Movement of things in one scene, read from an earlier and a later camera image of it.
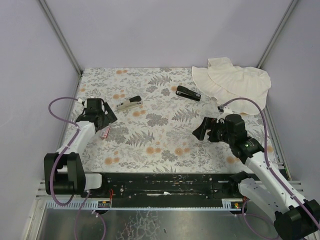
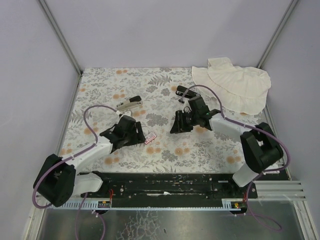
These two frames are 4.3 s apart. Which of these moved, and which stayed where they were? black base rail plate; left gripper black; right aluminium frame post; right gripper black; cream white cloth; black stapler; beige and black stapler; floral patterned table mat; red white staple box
Moved: left gripper black; red white staple box; right gripper black
Stayed: right aluminium frame post; floral patterned table mat; black base rail plate; beige and black stapler; black stapler; cream white cloth
